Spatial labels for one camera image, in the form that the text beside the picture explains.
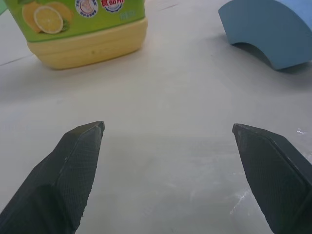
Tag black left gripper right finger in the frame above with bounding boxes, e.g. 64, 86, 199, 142
232, 123, 312, 234

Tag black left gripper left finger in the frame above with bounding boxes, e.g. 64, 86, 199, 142
0, 120, 106, 234

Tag yellow lemon detergent bottle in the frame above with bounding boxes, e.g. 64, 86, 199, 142
4, 0, 149, 71

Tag blue arched foam block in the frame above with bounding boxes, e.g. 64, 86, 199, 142
218, 0, 312, 72

